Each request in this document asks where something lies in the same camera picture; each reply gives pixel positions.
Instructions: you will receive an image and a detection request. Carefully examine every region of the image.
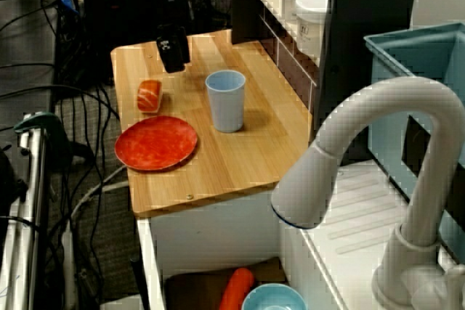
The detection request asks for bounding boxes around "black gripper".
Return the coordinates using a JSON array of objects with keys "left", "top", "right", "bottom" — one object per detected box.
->
[{"left": 144, "top": 0, "right": 192, "bottom": 74}]

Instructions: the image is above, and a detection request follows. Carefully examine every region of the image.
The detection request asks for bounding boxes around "salmon sushi toy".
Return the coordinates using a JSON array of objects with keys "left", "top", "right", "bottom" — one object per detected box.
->
[{"left": 137, "top": 79, "right": 163, "bottom": 114}]

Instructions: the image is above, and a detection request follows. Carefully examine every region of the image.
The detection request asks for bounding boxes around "light blue plastic cup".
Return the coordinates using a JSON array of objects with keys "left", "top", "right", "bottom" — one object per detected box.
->
[{"left": 205, "top": 69, "right": 247, "bottom": 133}]

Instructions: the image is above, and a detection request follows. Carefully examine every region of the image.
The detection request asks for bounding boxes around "black computer case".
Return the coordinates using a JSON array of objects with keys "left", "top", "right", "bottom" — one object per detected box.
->
[{"left": 79, "top": 0, "right": 193, "bottom": 86}]

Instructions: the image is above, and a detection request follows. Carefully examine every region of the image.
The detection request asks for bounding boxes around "red round plate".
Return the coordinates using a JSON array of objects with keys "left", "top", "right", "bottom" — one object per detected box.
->
[{"left": 114, "top": 115, "right": 199, "bottom": 172}]

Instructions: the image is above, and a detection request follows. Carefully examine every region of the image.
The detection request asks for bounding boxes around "white toy kitchen unit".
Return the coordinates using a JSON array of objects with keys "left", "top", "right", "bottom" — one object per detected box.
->
[{"left": 136, "top": 159, "right": 465, "bottom": 310}]

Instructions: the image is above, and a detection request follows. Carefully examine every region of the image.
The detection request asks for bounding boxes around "black equipment piece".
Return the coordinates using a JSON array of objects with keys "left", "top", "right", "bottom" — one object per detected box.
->
[{"left": 0, "top": 146, "right": 29, "bottom": 216}]

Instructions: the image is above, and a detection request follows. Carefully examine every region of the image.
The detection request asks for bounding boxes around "teal plastic bin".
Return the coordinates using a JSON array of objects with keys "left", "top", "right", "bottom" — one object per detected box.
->
[{"left": 364, "top": 22, "right": 465, "bottom": 266}]

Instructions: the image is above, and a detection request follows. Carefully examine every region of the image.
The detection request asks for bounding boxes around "white toy faucet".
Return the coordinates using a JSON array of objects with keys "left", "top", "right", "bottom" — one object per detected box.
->
[{"left": 270, "top": 76, "right": 465, "bottom": 310}]

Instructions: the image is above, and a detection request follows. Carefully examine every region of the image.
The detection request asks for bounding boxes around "orange toy carrot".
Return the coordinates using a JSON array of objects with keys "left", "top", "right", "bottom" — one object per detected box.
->
[{"left": 219, "top": 267, "right": 256, "bottom": 310}]

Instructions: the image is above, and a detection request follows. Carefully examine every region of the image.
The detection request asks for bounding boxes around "light blue bowl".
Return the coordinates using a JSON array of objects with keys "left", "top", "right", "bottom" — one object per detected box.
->
[{"left": 241, "top": 283, "right": 308, "bottom": 310}]

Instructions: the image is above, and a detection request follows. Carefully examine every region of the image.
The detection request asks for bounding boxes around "green clamp handle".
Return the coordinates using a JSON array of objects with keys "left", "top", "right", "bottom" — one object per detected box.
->
[{"left": 13, "top": 112, "right": 62, "bottom": 137}]

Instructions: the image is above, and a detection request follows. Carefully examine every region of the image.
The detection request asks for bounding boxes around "white floor cable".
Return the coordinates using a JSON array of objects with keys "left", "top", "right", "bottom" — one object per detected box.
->
[{"left": 70, "top": 164, "right": 130, "bottom": 224}]

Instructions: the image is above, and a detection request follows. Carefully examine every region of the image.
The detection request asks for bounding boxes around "silver metal rail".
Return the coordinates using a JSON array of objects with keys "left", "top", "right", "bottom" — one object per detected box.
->
[{"left": 0, "top": 117, "right": 50, "bottom": 310}]

